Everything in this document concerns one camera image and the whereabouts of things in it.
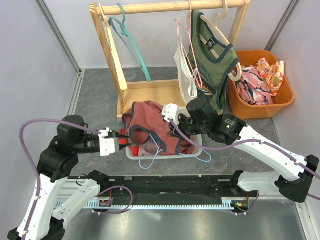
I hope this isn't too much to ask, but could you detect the orange floral cloth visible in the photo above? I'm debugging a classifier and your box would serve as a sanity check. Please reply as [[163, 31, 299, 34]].
[[255, 57, 285, 96]]

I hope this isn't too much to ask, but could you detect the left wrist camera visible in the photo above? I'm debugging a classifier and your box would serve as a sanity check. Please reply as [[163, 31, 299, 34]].
[[98, 127, 119, 157]]

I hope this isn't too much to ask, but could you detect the rust red tank top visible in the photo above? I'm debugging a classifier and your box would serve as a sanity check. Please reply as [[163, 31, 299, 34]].
[[122, 100, 194, 156]]

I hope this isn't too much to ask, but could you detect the orange plastic bin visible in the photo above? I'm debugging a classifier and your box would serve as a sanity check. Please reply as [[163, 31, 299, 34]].
[[226, 49, 295, 120]]

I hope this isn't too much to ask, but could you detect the pink patterned cloth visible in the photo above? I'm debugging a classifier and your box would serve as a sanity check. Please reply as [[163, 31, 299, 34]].
[[235, 65, 273, 106]]

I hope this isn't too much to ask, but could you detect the slotted cable duct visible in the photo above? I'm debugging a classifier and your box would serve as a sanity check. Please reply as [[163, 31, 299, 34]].
[[56, 197, 250, 210]]

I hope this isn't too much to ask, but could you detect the white tank top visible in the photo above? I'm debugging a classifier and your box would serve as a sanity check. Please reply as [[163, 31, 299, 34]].
[[174, 26, 198, 105]]

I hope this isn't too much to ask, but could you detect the mauve pink tank top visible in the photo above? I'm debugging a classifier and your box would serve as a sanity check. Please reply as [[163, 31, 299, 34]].
[[138, 141, 160, 157]]

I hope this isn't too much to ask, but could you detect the beige wooden hanger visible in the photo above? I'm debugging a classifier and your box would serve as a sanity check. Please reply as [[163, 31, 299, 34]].
[[98, 3, 128, 91]]

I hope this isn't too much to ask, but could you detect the light blue hanger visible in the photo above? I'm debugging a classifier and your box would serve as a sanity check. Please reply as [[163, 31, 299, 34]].
[[138, 134, 212, 170]]

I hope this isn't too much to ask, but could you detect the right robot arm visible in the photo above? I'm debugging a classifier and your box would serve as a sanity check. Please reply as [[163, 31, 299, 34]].
[[162, 98, 320, 203]]

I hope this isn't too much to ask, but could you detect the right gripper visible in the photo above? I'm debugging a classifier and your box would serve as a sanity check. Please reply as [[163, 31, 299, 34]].
[[168, 113, 209, 143]]

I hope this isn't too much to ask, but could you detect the wooden hanger right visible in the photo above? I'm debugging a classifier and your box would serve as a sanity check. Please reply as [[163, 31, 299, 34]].
[[186, 0, 243, 82]]

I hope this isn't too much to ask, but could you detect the wooden clothes rack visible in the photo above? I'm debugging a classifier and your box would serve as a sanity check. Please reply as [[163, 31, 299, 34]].
[[89, 0, 240, 120]]

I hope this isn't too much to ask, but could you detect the teal plastic hanger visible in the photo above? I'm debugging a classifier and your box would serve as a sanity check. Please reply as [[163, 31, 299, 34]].
[[108, 3, 152, 83]]

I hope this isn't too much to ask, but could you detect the white plastic basket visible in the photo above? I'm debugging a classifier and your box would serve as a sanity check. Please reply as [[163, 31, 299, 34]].
[[124, 106, 204, 161]]

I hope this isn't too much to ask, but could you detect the green printed tank top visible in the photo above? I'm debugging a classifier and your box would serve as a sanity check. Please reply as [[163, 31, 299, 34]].
[[188, 10, 240, 114]]

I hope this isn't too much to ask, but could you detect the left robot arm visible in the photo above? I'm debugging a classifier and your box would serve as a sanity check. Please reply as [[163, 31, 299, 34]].
[[7, 115, 129, 240]]

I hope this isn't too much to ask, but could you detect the pink wire hanger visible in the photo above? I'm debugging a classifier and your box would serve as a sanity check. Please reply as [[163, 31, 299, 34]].
[[174, 0, 204, 88]]

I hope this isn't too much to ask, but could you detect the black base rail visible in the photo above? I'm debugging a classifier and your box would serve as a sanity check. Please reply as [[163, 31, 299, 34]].
[[67, 174, 286, 204]]

